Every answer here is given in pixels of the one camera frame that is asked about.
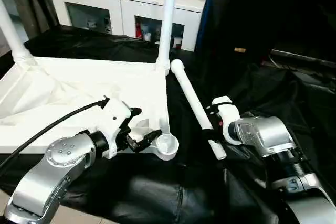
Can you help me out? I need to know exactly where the white plastic table leg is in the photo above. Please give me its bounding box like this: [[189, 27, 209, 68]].
[[0, 0, 35, 63], [154, 0, 182, 74], [170, 60, 226, 159]]

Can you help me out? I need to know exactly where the white plastic table top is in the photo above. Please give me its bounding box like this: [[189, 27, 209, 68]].
[[0, 56, 180, 162]]

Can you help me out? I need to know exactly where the black mat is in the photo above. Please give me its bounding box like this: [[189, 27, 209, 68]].
[[0, 23, 336, 224]]

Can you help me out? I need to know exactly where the blue upright panel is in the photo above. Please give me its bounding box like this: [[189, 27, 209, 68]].
[[195, 0, 215, 51]]

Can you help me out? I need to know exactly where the grey curtain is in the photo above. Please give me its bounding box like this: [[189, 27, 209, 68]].
[[10, 0, 60, 38]]

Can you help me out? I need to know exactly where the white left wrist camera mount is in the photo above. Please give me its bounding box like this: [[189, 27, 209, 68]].
[[89, 98, 132, 159]]

